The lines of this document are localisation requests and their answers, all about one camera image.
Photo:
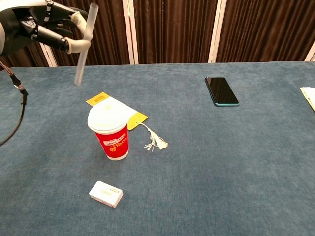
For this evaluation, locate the white paper stack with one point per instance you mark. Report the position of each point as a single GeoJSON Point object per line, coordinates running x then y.
{"type": "Point", "coordinates": [310, 97]}

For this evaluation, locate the white partition frame post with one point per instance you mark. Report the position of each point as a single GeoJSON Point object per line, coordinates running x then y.
{"type": "Point", "coordinates": [49, 57]}
{"type": "Point", "coordinates": [216, 32]}
{"type": "Point", "coordinates": [311, 52]}
{"type": "Point", "coordinates": [131, 37]}

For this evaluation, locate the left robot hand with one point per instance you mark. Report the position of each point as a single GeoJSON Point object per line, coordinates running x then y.
{"type": "Point", "coordinates": [14, 27]}

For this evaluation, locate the brown curtain panel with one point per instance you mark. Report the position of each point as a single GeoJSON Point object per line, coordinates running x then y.
{"type": "Point", "coordinates": [265, 29]}
{"type": "Point", "coordinates": [172, 29]}
{"type": "Point", "coordinates": [29, 59]}
{"type": "Point", "coordinates": [110, 29]}

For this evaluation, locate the black smartphone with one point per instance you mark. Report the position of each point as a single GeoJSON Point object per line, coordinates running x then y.
{"type": "Point", "coordinates": [221, 91]}

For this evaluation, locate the red paper cup white lid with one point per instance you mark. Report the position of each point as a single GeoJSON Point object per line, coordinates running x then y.
{"type": "Point", "coordinates": [113, 145]}

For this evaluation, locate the small white box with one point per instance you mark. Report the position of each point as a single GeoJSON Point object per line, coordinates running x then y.
{"type": "Point", "coordinates": [105, 194]}

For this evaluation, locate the translucent white plastic tube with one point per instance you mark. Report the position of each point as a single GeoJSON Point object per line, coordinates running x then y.
{"type": "Point", "coordinates": [80, 71]}

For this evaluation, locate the blue felt table cover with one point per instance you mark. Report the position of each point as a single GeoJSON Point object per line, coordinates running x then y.
{"type": "Point", "coordinates": [209, 159]}

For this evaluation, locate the orange white bookmark with tassel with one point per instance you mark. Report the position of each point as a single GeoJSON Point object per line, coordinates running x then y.
{"type": "Point", "coordinates": [137, 119]}

